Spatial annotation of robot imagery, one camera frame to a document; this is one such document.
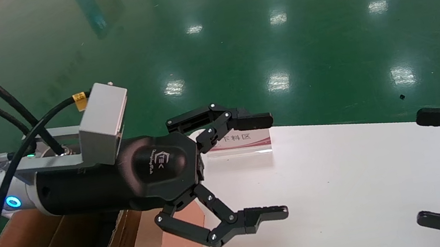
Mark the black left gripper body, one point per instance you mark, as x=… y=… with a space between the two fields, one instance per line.
x=93 y=190

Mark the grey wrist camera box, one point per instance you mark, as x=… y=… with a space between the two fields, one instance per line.
x=102 y=120

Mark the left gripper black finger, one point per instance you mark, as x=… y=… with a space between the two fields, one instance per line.
x=244 y=221
x=246 y=122

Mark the acrylic sign with red stripe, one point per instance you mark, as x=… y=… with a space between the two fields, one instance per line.
x=245 y=141

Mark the silver camera mount bracket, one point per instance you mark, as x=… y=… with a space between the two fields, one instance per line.
x=49 y=163

